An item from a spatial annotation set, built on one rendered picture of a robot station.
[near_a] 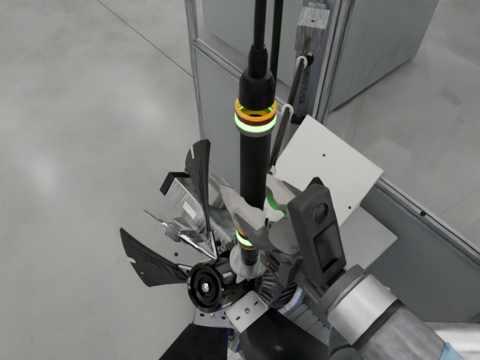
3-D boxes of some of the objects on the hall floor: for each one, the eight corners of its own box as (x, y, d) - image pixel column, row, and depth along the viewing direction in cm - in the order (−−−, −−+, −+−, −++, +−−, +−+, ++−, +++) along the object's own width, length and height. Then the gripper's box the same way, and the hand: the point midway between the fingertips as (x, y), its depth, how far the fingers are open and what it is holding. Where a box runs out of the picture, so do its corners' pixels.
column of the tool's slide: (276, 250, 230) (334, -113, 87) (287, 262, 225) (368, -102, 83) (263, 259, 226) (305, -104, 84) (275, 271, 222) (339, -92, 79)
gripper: (306, 336, 47) (204, 222, 57) (366, 281, 52) (262, 183, 62) (317, 313, 40) (200, 188, 50) (384, 251, 45) (264, 148, 55)
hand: (240, 180), depth 53 cm, fingers closed on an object, 4 cm apart
